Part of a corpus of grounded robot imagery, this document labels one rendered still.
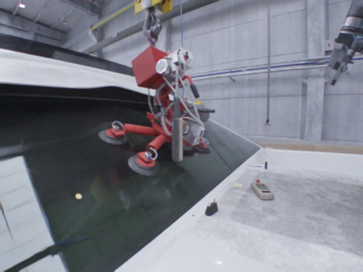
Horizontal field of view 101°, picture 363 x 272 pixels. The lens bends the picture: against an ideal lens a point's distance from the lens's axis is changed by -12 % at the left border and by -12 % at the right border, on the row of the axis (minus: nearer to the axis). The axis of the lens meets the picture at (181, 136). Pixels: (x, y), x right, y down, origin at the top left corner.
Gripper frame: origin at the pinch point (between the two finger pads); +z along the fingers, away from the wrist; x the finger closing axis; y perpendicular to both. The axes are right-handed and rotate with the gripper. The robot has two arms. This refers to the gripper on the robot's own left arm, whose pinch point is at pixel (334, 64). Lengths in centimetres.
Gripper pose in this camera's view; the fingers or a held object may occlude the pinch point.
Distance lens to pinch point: 111.1
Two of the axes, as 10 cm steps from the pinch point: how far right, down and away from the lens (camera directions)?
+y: -6.0, -4.7, 6.5
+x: -7.8, 1.9, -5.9
